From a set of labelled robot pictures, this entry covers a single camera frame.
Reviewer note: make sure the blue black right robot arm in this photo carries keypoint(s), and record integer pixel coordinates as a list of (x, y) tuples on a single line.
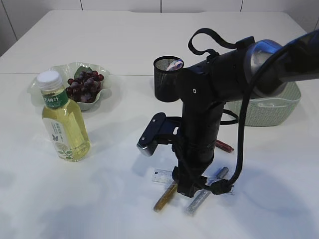
[(249, 70)]

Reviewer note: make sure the black mesh pen holder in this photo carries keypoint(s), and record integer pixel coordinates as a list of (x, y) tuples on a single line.
[(165, 81)]

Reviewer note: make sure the green tea bottle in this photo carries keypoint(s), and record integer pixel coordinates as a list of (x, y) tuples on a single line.
[(62, 118)]

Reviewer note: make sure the silver glitter pen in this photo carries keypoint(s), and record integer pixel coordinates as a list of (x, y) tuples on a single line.
[(204, 194)]

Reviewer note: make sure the pink scissors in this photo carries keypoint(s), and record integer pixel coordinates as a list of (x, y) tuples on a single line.
[(175, 65)]

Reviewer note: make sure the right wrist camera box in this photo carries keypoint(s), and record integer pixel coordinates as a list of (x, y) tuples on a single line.
[(159, 131)]

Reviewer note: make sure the green plastic basket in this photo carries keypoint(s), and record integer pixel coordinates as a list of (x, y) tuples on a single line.
[(273, 111)]

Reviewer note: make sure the red glitter pen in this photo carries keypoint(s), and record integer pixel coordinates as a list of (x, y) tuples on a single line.
[(223, 146)]

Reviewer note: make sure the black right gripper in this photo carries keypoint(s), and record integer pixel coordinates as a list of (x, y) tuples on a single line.
[(204, 89)]

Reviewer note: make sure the gold glitter pen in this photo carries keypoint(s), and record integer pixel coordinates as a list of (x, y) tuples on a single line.
[(166, 197)]

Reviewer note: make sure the clear plastic ruler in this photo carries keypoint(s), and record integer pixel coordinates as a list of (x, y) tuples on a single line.
[(165, 177)]

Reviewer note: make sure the pale green wavy plate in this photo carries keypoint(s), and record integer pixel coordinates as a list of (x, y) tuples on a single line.
[(68, 71)]

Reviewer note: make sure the purple grape bunch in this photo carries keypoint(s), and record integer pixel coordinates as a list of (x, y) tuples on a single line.
[(85, 85)]

